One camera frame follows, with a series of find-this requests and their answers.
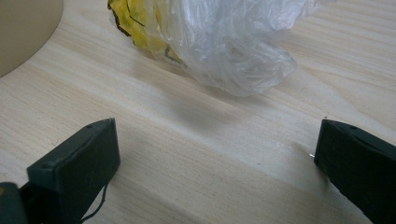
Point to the clear plastic bag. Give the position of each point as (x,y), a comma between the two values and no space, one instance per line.
(233,46)

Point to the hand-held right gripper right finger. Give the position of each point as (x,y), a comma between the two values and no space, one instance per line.
(358,165)

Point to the yellow banana peel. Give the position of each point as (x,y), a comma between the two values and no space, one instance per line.
(134,21)

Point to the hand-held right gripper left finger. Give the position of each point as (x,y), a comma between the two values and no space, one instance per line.
(74,165)

